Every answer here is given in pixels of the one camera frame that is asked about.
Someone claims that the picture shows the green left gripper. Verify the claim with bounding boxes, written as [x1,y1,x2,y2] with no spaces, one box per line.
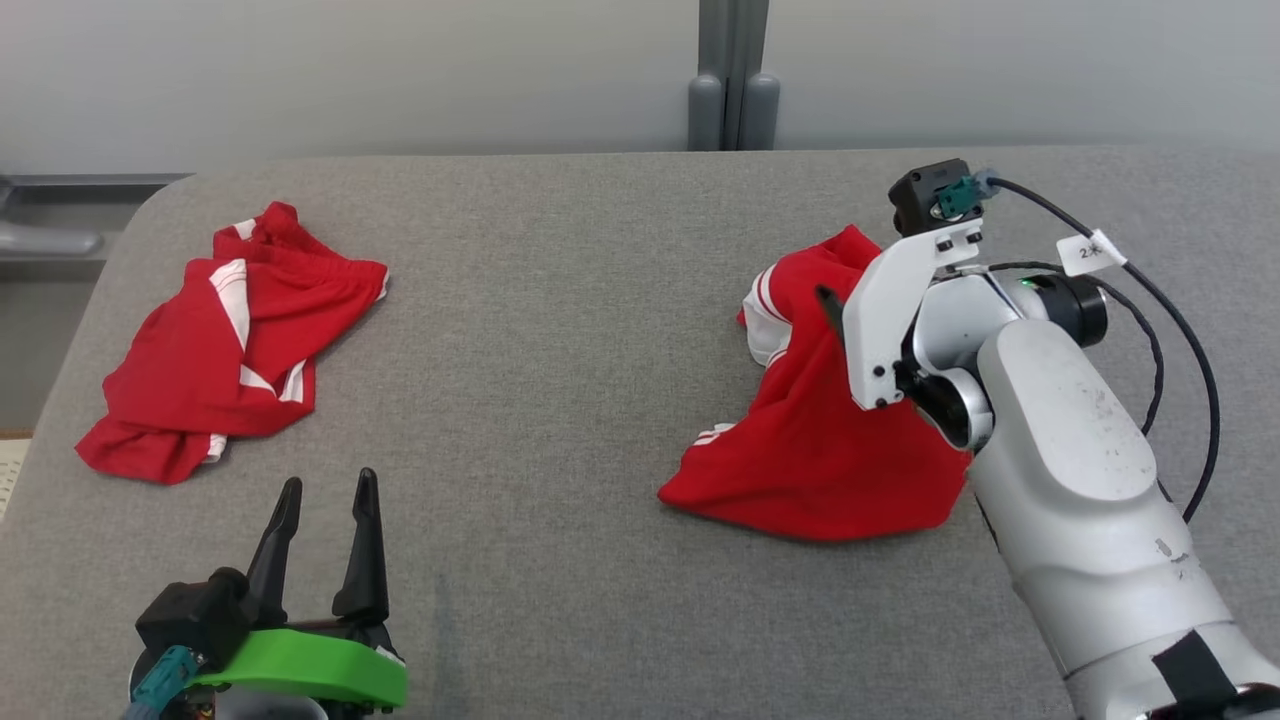
[190,467,409,713]

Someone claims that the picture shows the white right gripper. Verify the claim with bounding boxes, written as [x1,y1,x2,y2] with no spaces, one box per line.
[815,222,1021,451]

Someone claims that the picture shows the red and white basketball jersey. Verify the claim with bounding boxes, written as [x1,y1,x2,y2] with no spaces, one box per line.
[657,225,973,543]

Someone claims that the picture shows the red shorts with white stripes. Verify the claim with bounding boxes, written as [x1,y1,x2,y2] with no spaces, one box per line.
[75,202,389,486]

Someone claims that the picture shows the grey fabric upholstered surface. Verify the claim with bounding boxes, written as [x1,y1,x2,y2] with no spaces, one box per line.
[0,148,1280,720]

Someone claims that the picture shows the white slatted basket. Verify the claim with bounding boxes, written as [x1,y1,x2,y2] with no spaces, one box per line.
[0,438,31,523]

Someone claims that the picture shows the grey double partition post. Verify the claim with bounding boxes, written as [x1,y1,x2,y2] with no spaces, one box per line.
[687,0,781,151]

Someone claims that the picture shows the white label on right cable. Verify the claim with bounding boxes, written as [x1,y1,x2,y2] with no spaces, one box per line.
[1057,230,1128,278]

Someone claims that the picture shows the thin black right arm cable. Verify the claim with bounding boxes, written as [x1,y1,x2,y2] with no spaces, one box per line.
[985,262,1166,437]

